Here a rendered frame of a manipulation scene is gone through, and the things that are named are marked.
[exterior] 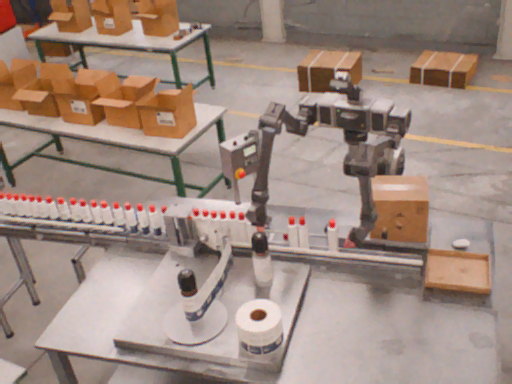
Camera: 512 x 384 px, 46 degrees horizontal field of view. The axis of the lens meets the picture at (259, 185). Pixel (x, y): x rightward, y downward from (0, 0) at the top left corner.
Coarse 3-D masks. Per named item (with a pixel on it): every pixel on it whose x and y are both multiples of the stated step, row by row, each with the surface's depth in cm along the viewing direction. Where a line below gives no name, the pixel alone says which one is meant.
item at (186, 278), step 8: (184, 272) 270; (192, 272) 271; (184, 280) 268; (192, 280) 269; (184, 288) 270; (192, 288) 271; (184, 296) 273; (192, 296) 273; (184, 304) 275; (192, 304) 274; (184, 312) 279; (192, 312) 277; (200, 312) 279; (192, 320) 279; (200, 320) 282
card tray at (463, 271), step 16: (432, 256) 314; (448, 256) 313; (464, 256) 311; (480, 256) 308; (432, 272) 304; (448, 272) 303; (464, 272) 302; (480, 272) 301; (448, 288) 293; (464, 288) 290; (480, 288) 287
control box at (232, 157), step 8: (240, 136) 311; (224, 144) 305; (232, 144) 304; (240, 144) 303; (248, 144) 305; (256, 144) 309; (224, 152) 305; (232, 152) 300; (240, 152) 304; (256, 152) 311; (224, 160) 308; (232, 160) 303; (240, 160) 306; (224, 168) 312; (232, 168) 305; (240, 168) 308; (248, 168) 311; (256, 168) 315; (224, 176) 315; (232, 176) 309
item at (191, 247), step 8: (168, 224) 318; (184, 224) 324; (168, 232) 322; (176, 232) 322; (184, 232) 324; (168, 240) 325; (176, 240) 323; (176, 248) 326; (184, 248) 324; (192, 248) 323
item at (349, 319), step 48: (288, 240) 339; (432, 240) 326; (480, 240) 322; (96, 288) 321; (336, 288) 302; (384, 288) 298; (432, 288) 295; (48, 336) 294; (96, 336) 291; (336, 336) 275; (384, 336) 272; (432, 336) 269; (480, 336) 267
